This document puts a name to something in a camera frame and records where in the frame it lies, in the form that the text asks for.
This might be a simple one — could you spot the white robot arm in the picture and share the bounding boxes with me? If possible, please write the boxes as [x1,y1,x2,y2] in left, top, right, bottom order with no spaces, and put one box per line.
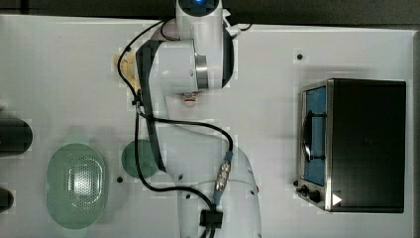
[136,0,263,238]

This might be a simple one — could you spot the green toy pot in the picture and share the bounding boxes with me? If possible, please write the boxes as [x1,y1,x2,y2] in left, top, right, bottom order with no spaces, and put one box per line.
[121,140,158,179]

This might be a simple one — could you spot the yellow plush toy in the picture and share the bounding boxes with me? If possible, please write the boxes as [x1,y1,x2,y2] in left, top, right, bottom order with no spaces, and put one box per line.
[113,53,139,91]

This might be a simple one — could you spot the black toaster oven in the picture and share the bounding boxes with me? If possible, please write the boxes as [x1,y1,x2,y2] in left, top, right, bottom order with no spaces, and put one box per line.
[293,78,407,213]

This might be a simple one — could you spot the green perforated oval tray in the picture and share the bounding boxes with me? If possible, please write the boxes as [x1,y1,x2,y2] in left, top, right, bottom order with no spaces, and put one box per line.
[47,143,109,229]

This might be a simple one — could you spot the black cylinder cup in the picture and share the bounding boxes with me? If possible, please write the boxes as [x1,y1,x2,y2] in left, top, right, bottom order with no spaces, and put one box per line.
[0,188,14,213]
[0,118,33,157]

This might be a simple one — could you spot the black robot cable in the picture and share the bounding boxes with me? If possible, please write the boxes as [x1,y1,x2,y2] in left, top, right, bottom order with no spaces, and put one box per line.
[117,19,254,238]

